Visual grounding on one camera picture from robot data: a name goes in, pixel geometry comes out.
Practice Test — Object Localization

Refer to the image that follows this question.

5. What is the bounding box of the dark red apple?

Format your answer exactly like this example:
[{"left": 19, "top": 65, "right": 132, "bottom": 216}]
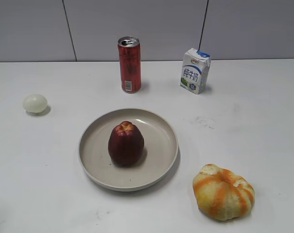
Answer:
[{"left": 108, "top": 121, "right": 144, "bottom": 166}]

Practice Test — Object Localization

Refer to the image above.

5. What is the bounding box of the beige round plate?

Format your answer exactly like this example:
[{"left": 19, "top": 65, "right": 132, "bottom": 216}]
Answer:
[{"left": 79, "top": 108, "right": 179, "bottom": 192}]

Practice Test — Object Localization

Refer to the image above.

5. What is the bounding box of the white blue milk carton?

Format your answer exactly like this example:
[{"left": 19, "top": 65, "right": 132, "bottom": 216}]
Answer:
[{"left": 180, "top": 48, "right": 211, "bottom": 95}]

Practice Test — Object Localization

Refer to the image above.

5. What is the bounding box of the red soda can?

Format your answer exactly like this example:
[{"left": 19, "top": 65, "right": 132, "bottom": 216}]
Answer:
[{"left": 118, "top": 36, "right": 141, "bottom": 93}]

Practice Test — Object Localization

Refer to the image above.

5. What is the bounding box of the orange yellow pumpkin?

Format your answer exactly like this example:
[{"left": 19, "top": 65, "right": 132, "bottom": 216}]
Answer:
[{"left": 192, "top": 164, "right": 255, "bottom": 221}]

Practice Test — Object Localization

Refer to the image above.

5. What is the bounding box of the white egg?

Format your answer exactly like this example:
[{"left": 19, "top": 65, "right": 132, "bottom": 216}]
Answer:
[{"left": 22, "top": 94, "right": 48, "bottom": 114}]

